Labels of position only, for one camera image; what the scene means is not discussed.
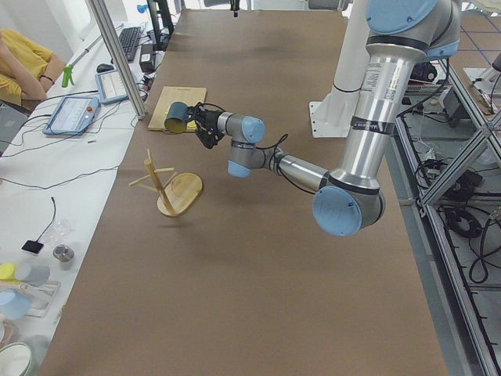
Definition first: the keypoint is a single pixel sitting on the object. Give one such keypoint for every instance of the black keyboard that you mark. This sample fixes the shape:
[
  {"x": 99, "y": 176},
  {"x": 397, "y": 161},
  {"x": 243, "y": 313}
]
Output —
[{"x": 129, "y": 39}]

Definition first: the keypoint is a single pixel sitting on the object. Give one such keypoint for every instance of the wooden cutting board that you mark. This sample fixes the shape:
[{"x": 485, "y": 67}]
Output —
[{"x": 189, "y": 95}]

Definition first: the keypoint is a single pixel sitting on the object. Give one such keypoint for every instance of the green white grabber tool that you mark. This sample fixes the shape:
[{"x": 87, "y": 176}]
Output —
[{"x": 68, "y": 69}]

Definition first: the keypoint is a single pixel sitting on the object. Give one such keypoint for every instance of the small black pad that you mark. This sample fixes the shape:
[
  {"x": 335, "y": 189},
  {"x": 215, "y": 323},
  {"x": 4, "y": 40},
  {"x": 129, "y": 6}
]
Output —
[{"x": 32, "y": 246}]

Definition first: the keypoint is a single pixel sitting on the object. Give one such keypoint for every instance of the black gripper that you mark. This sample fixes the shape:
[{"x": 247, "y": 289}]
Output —
[{"x": 211, "y": 117}]

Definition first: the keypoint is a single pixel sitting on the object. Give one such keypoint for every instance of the blue teach pendant near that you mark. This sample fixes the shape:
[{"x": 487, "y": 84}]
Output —
[{"x": 72, "y": 116}]

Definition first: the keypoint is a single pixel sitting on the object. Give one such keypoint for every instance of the rack of coloured cups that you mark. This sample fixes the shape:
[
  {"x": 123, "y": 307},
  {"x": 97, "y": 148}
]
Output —
[{"x": 26, "y": 290}]

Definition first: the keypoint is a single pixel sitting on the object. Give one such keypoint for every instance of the white camera pedestal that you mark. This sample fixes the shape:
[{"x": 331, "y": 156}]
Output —
[{"x": 331, "y": 117}]

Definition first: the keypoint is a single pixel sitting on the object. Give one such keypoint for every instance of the wooden cup storage rack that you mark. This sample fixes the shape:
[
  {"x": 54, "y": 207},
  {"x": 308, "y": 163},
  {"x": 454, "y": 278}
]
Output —
[{"x": 176, "y": 192}]

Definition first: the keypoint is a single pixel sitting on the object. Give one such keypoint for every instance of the aluminium frame post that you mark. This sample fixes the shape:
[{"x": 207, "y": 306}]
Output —
[{"x": 109, "y": 34}]

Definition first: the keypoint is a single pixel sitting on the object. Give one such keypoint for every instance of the green bowl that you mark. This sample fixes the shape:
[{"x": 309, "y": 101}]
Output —
[{"x": 17, "y": 359}]

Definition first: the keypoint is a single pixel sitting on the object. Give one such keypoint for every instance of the small metal cup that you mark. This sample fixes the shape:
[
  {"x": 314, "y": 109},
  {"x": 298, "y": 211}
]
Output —
[{"x": 63, "y": 253}]

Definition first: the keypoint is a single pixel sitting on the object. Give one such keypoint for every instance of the person in yellow shirt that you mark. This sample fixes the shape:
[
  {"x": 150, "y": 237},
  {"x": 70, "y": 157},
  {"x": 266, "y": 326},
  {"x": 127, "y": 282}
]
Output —
[{"x": 28, "y": 70}]

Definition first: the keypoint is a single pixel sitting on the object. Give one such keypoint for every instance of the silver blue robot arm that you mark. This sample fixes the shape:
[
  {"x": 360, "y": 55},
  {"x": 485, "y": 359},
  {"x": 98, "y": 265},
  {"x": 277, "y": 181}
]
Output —
[{"x": 348, "y": 198}]

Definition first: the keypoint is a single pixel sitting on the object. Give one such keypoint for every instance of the blue teach pendant far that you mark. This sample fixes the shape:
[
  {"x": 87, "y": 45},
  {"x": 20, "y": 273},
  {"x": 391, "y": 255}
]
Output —
[{"x": 110, "y": 87}]

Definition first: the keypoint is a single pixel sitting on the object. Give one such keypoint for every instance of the blue teach pendant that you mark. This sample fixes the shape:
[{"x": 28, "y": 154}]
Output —
[
  {"x": 110, "y": 87},
  {"x": 72, "y": 116}
]

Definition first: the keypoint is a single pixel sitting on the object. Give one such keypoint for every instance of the blue cup yellow inside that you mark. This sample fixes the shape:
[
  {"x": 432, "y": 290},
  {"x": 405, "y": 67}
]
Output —
[{"x": 177, "y": 118}]

